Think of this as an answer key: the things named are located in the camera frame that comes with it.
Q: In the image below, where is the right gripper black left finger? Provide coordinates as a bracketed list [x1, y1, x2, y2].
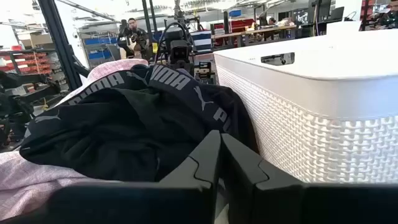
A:
[0, 129, 222, 224]

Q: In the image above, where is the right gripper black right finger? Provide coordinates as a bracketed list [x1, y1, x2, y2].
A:
[221, 133, 398, 224]

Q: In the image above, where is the dark olive green garment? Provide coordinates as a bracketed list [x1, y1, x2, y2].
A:
[116, 88, 187, 138]

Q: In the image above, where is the black Puma garment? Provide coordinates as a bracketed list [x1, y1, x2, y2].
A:
[19, 63, 259, 183]

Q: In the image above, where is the pink heather garment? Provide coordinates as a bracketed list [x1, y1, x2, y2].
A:
[0, 58, 149, 222]

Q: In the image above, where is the blue white striped container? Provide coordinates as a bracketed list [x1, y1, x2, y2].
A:
[190, 30, 213, 53]

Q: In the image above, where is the long wooden workbench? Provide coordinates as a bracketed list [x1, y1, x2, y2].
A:
[211, 24, 298, 47]

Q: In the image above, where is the shelf with blue bins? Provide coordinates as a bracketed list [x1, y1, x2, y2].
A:
[79, 32, 121, 68]

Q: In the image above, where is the white woven plastic laundry basket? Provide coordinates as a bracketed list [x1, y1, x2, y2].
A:
[213, 29, 398, 185]

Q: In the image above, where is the shelf with red bins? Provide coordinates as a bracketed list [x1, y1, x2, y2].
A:
[0, 45, 57, 94]

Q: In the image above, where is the black machine stand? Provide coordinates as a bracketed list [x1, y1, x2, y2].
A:
[0, 70, 62, 149]

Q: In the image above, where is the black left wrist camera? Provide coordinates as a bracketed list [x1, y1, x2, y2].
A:
[170, 39, 192, 62]

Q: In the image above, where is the black metal table frame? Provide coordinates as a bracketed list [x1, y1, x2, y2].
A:
[37, 0, 91, 91]

